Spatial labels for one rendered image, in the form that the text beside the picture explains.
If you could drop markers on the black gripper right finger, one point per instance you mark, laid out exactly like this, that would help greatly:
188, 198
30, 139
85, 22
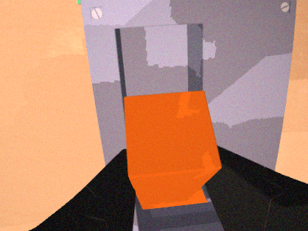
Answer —
249, 197

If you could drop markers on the grey tray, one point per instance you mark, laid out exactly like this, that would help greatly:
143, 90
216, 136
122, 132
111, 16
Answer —
237, 51

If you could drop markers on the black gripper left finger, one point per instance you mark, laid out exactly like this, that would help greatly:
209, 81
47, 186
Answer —
106, 203

